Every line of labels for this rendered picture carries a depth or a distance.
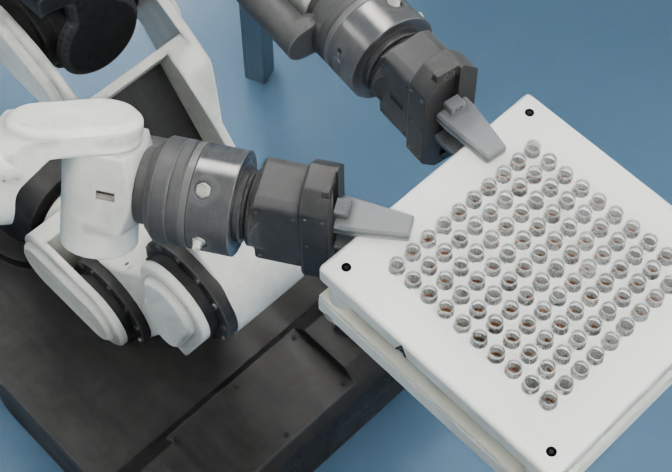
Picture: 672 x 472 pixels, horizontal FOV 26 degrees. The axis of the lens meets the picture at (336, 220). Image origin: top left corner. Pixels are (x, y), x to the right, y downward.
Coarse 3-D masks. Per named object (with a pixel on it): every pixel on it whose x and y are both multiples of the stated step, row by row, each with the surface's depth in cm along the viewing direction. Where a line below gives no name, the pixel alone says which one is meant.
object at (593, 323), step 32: (512, 192) 117; (544, 192) 117; (480, 224) 116; (512, 224) 115; (544, 224) 115; (576, 224) 115; (608, 224) 114; (448, 256) 113; (480, 256) 113; (512, 256) 113; (544, 256) 113; (576, 256) 113; (608, 256) 113; (640, 256) 114; (448, 288) 112; (480, 288) 112; (512, 288) 112; (544, 288) 112; (576, 288) 112; (608, 288) 112; (640, 288) 112; (544, 320) 111; (576, 320) 111; (608, 320) 111
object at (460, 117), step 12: (456, 96) 120; (444, 108) 120; (456, 108) 120; (468, 108) 120; (444, 120) 120; (456, 120) 120; (468, 120) 120; (480, 120) 120; (456, 132) 119; (468, 132) 119; (480, 132) 119; (492, 132) 119; (468, 144) 119; (480, 144) 118; (492, 144) 118; (504, 144) 119; (480, 156) 118; (492, 156) 118
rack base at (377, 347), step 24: (336, 312) 117; (360, 336) 116; (384, 360) 115; (408, 360) 114; (408, 384) 114; (432, 384) 113; (432, 408) 114; (456, 408) 112; (456, 432) 113; (480, 432) 111; (480, 456) 112; (504, 456) 110
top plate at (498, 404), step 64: (512, 128) 120; (448, 192) 117; (640, 192) 117; (384, 256) 114; (384, 320) 111; (448, 320) 111; (512, 320) 111; (448, 384) 108; (512, 384) 108; (576, 384) 108; (640, 384) 108; (512, 448) 106; (576, 448) 106
